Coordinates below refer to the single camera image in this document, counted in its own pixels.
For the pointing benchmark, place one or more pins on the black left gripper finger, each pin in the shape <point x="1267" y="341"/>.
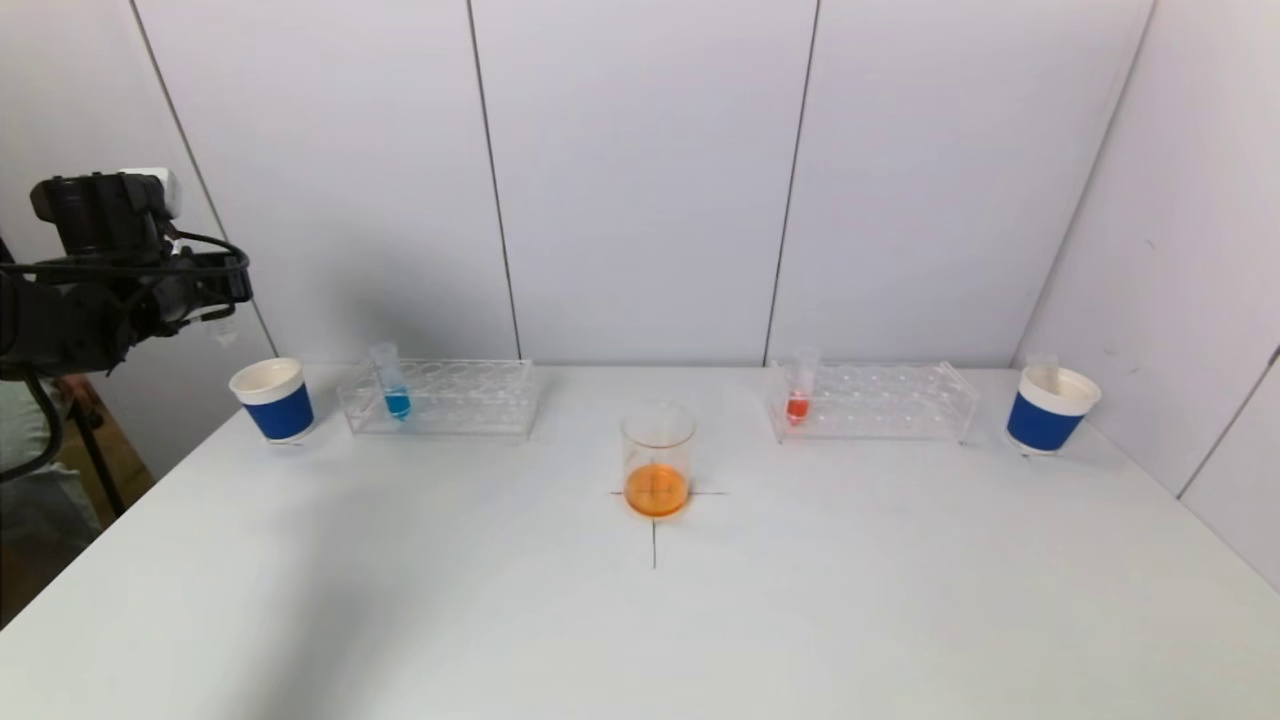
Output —
<point x="230" y="280"/>

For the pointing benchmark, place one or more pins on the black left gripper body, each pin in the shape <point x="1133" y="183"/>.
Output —
<point x="231" y="277"/>

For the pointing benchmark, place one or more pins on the test tube with red pigment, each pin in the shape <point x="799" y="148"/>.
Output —
<point x="222" y="330"/>
<point x="797" y="407"/>

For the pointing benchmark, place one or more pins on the test tube with yellow pigment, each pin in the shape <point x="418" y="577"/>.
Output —
<point x="1042" y="366"/>

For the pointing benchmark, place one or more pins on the test tube with blue pigment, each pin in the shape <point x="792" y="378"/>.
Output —
<point x="397" y="403"/>

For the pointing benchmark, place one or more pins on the clear acrylic test tube rack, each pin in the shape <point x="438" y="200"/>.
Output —
<point x="470" y="400"/>
<point x="880" y="405"/>

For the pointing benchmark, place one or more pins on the clear glass beaker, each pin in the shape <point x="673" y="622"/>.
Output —
<point x="655" y="490"/>

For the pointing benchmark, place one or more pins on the blue and white paper cup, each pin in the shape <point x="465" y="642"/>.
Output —
<point x="1042" y="425"/>
<point x="280" y="412"/>

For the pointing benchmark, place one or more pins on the seated person in grey trousers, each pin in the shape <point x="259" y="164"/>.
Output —
<point x="40" y="480"/>

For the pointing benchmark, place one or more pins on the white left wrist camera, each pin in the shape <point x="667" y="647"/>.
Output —
<point x="160" y="190"/>

